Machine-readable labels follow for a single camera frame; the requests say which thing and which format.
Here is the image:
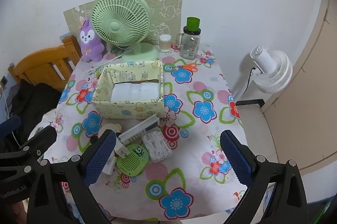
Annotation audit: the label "glass mason jar mug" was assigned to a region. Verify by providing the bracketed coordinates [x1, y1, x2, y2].
[176, 26, 201, 61]

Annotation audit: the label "wooden chair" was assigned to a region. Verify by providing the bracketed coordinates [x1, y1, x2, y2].
[8, 35, 82, 91]

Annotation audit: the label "floral tablecloth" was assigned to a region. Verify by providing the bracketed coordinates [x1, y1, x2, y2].
[44, 49, 246, 221]

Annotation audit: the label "cream bear compact mirror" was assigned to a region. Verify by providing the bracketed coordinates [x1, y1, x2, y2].
[98, 123, 122, 138]

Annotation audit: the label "white 45W charger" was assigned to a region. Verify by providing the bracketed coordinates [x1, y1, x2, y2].
[102, 152, 117, 176]

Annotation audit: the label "black clothing on chair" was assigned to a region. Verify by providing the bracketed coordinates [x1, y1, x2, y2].
[10, 79, 61, 144]

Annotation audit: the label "white fan power cord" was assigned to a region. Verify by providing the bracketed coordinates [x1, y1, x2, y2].
[88, 48, 133, 76]

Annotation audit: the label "white standing fan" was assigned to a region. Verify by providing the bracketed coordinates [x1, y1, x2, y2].
[231, 46, 294, 101]

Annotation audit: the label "orange handled scissors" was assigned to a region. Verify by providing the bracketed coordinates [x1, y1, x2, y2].
[163, 63, 198, 73]

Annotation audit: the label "cotton swab container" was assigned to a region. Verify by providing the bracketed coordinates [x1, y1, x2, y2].
[159, 34, 171, 53]

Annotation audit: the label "white small adapter cube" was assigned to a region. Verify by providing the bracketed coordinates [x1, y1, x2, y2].
[114, 138, 130, 159]

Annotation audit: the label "green cup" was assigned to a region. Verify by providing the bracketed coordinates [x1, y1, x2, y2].
[186, 17, 200, 32]

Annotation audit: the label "clear floss pick box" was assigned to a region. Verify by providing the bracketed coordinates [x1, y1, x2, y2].
[142, 127, 172, 162]

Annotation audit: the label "purple plush bunny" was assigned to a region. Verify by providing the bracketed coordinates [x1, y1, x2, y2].
[79, 17, 105, 62]

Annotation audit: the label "yellow patterned storage box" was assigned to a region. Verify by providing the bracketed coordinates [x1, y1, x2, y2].
[91, 59, 166, 119]

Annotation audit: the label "green desk fan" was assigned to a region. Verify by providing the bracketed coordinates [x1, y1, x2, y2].
[91, 0, 159, 62]

